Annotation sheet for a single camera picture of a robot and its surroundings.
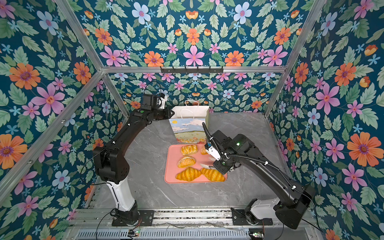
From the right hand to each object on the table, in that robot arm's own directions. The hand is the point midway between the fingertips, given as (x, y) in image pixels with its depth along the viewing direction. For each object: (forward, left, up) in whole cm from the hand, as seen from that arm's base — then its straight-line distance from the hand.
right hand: (220, 164), depth 70 cm
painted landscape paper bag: (+26, +18, +1) cm, 32 cm away
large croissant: (+2, +17, -17) cm, 24 cm away
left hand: (+32, +24, +8) cm, 41 cm away
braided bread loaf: (+19, +18, -17) cm, 31 cm away
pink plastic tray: (+17, +28, -20) cm, 38 cm away
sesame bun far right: (+18, +8, -18) cm, 26 cm away
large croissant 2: (+2, +3, -17) cm, 17 cm away
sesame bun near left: (+10, +19, -16) cm, 27 cm away
